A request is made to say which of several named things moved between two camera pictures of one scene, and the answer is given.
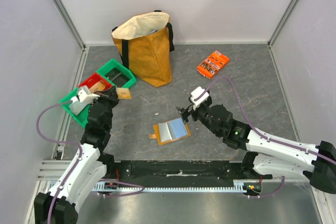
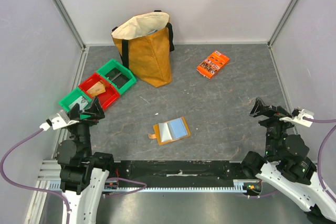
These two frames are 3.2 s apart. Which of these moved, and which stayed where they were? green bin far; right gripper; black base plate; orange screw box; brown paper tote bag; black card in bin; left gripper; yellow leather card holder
Moved: right gripper; left gripper
Stayed: yellow leather card holder; orange screw box; black card in bin; black base plate; green bin far; brown paper tote bag
